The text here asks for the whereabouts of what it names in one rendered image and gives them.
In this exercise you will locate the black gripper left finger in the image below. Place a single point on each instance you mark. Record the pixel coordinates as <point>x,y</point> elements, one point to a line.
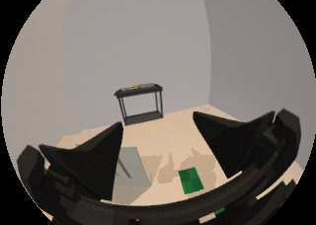
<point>93,162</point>

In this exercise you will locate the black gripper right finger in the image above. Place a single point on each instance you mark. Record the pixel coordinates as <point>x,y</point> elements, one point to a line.
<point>230,141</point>

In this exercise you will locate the grey panel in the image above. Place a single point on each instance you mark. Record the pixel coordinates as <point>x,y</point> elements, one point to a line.
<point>129,171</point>

